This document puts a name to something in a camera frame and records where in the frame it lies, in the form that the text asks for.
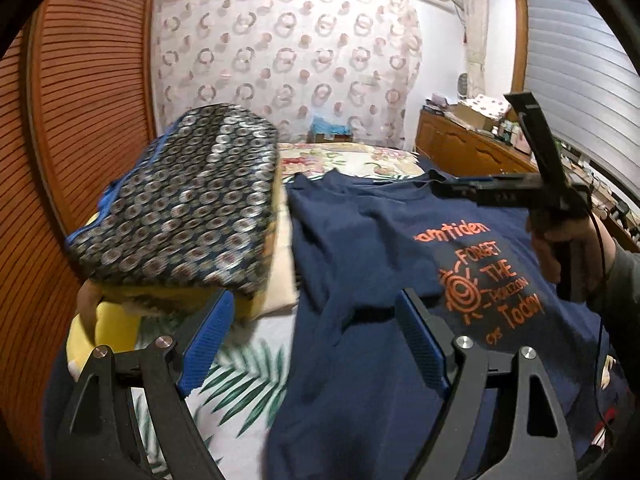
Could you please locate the navy blue printed t-shirt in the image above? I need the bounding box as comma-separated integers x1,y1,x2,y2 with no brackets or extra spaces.
265,171,630,479

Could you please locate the right hand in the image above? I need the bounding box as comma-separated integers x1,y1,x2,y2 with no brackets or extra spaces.
525,217,616,292

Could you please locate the cardboard box with floral cloth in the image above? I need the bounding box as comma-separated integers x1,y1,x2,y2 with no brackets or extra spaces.
447,94,511,131

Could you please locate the wooden sideboard cabinet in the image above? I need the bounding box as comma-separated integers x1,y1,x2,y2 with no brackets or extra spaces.
414,108,640,254

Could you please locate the palm leaf bed sheet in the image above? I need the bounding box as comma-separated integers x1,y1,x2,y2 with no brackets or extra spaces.
127,303,302,480

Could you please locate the grey window roller shutter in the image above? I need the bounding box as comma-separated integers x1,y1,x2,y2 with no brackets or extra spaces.
524,0,639,194

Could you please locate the yellow ochre folded cloth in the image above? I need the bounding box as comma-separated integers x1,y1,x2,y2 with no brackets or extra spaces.
101,164,284,320

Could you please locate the floral quilt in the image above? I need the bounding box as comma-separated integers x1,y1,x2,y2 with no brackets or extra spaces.
279,142,424,181

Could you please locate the cream folded cloth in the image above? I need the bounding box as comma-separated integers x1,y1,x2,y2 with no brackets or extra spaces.
248,184,298,320

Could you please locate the beige tied curtain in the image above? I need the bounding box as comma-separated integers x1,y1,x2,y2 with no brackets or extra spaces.
463,0,488,98

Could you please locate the blue item box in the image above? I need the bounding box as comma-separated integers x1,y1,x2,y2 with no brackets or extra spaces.
307,117,354,143

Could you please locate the dark circle-patterned folded cloth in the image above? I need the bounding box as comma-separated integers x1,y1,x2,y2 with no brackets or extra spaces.
66,103,279,295

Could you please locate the circle-patterned lace curtain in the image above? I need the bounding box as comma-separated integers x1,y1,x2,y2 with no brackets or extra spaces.
152,0,422,148

